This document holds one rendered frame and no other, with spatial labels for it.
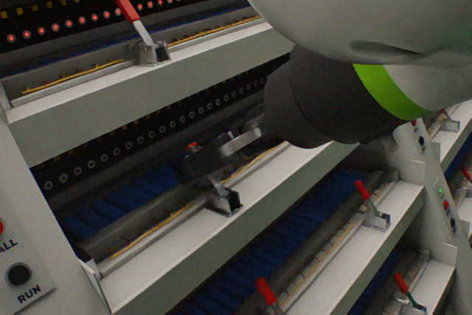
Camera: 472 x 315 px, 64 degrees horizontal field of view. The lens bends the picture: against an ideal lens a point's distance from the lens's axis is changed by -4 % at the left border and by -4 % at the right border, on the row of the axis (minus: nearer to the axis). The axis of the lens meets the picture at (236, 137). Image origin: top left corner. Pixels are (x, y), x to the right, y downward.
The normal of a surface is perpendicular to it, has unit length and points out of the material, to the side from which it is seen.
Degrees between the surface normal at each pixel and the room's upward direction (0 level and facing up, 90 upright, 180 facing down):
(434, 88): 124
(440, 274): 22
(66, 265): 90
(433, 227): 90
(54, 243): 90
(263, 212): 113
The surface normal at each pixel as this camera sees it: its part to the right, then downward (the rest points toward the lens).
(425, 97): -0.22, 0.86
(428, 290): -0.16, -0.90
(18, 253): 0.61, -0.20
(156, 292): 0.73, 0.16
